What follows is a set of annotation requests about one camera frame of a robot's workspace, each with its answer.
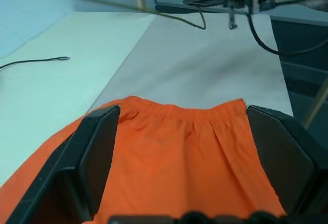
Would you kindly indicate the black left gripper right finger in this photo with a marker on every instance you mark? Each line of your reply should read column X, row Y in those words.
column 287, row 162

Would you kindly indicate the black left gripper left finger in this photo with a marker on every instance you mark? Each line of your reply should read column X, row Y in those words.
column 66, row 172

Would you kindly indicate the orange shorts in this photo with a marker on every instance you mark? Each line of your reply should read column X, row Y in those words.
column 166, row 157

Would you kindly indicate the slanted brass rod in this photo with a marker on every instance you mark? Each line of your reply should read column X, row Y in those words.
column 316, row 103

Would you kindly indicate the dark grey cabinet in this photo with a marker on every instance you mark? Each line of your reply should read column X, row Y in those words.
column 302, row 55

